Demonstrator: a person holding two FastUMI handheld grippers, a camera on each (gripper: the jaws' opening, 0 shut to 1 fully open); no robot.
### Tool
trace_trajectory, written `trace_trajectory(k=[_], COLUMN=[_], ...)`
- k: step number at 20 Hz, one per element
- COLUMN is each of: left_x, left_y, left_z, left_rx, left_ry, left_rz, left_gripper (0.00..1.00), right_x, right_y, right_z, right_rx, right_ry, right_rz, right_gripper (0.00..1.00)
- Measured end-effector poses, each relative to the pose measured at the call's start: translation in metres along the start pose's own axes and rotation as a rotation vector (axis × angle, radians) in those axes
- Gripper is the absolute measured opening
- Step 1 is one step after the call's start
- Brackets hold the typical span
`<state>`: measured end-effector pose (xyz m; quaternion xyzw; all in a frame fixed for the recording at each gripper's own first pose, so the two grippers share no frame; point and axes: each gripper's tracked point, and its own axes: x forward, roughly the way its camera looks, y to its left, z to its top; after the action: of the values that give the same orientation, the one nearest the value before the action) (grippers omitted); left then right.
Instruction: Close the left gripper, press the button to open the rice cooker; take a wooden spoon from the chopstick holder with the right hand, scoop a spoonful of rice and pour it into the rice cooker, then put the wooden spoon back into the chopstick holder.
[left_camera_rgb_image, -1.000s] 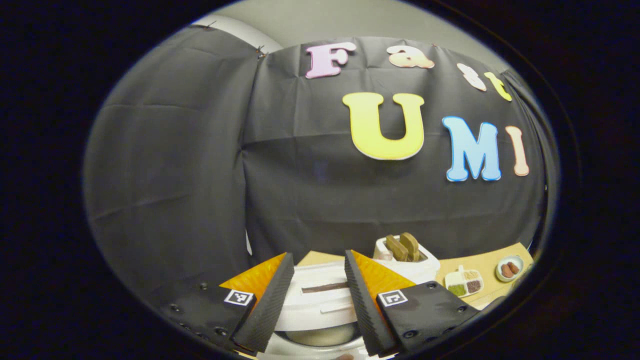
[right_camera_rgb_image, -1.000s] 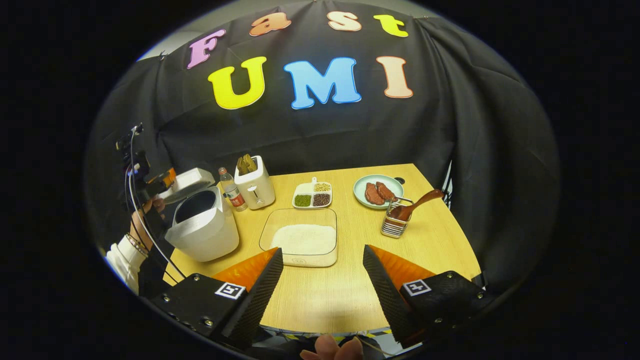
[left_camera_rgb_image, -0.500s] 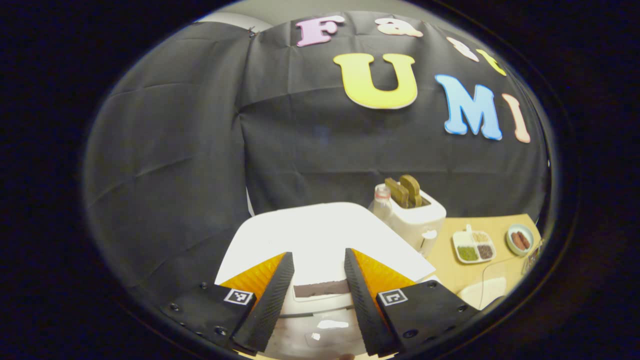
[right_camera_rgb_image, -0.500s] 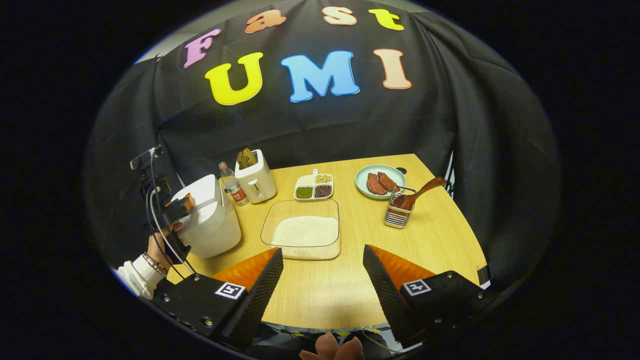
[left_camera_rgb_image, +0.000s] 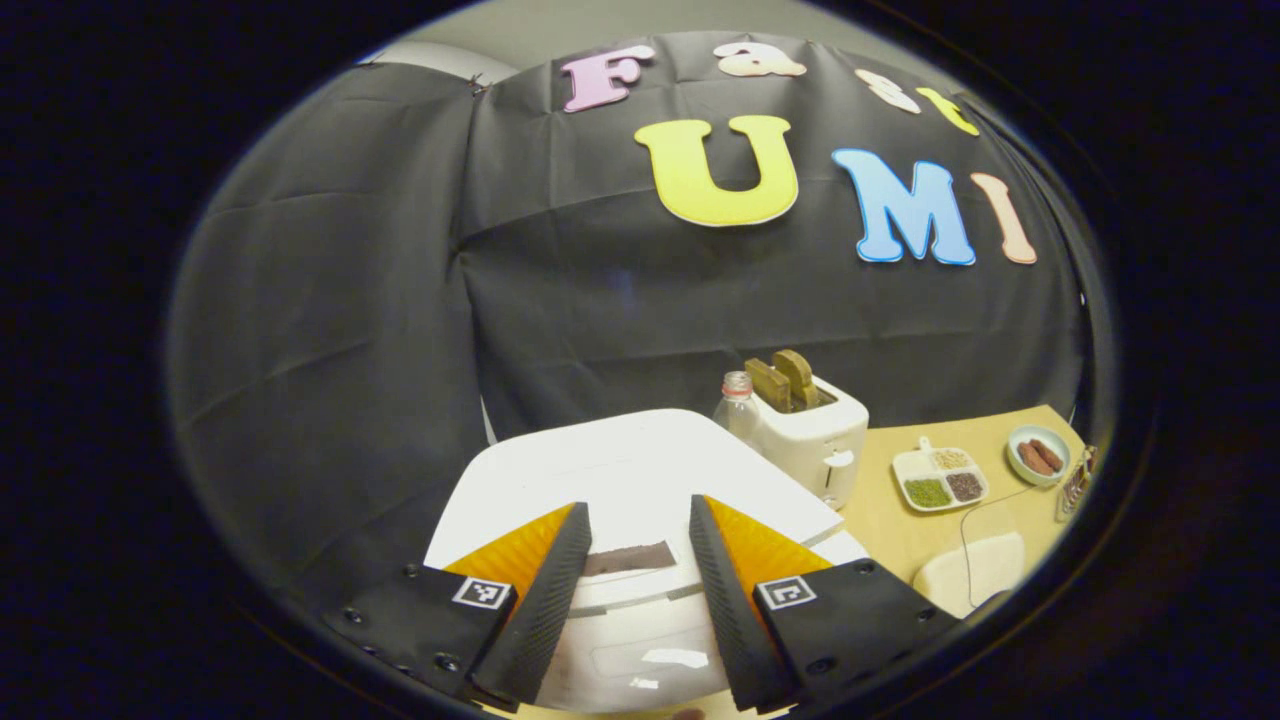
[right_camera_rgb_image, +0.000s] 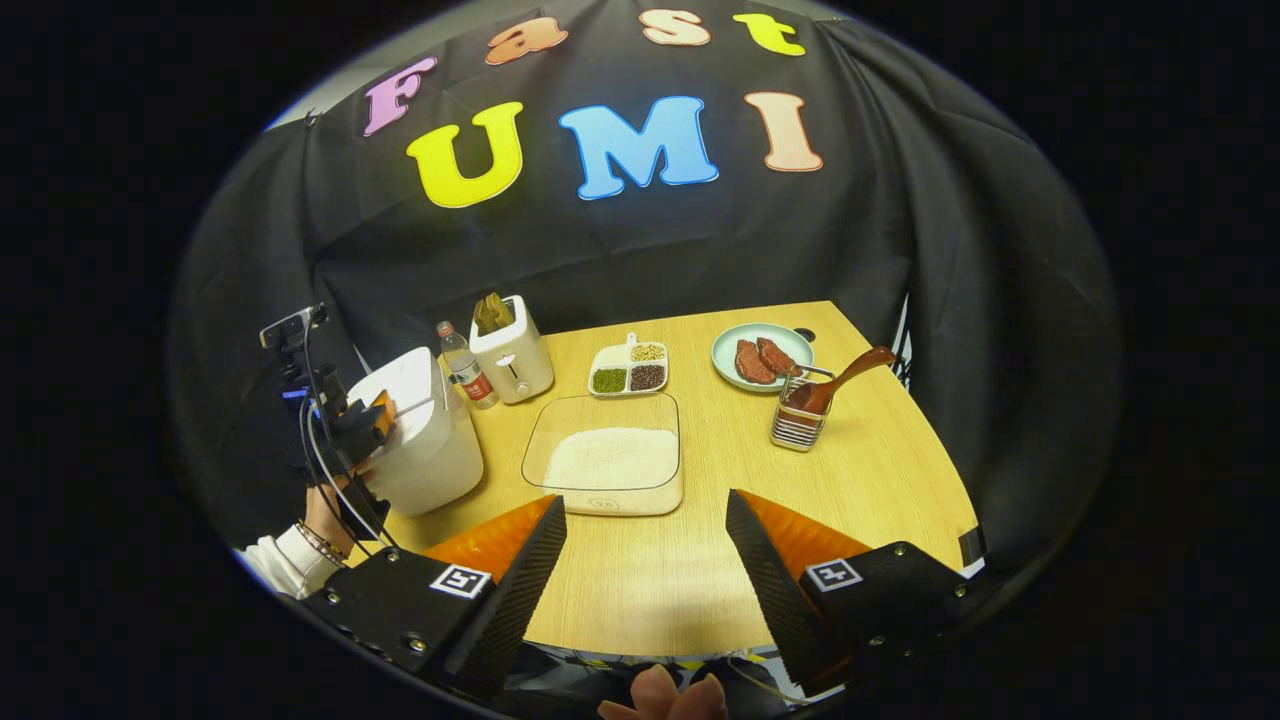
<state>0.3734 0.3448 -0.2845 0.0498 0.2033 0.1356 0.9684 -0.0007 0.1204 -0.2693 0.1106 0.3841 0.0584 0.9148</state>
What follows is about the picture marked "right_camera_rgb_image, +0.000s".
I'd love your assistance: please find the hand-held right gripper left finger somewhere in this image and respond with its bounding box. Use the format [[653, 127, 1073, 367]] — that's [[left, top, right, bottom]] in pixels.
[[300, 495, 569, 701]]

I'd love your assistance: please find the white divided dish of beans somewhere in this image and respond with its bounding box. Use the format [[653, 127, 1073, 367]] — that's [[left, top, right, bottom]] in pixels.
[[588, 333, 670, 398]]

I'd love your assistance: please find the metal wire chopstick holder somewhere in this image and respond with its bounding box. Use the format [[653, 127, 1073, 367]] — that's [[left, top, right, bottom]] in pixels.
[[770, 366, 836, 453]]

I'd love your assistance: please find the white toaster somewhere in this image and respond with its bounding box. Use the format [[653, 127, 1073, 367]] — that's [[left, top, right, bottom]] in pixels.
[[469, 295, 555, 405]]

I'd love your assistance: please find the black backdrop cloth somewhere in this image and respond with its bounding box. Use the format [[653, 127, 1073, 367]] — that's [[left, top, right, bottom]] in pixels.
[[170, 0, 1121, 601]]

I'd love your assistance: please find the clear box of white rice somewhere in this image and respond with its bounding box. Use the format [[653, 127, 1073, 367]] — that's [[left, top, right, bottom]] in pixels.
[[521, 392, 685, 517]]

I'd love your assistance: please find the pale green plate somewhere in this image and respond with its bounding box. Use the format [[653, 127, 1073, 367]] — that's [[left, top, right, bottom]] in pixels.
[[711, 322, 815, 394]]

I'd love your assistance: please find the clear water bottle red label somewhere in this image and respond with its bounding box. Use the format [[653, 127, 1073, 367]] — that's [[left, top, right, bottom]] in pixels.
[[437, 320, 499, 411]]

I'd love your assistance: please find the brown wooden spoon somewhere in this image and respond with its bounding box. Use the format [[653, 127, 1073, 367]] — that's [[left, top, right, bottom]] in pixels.
[[788, 346, 898, 416]]

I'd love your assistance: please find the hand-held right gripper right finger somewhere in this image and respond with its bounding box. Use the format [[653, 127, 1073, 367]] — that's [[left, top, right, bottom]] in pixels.
[[725, 488, 986, 696]]

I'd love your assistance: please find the white rice cooker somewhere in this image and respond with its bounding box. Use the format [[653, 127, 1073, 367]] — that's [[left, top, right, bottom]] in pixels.
[[345, 347, 485, 517]]

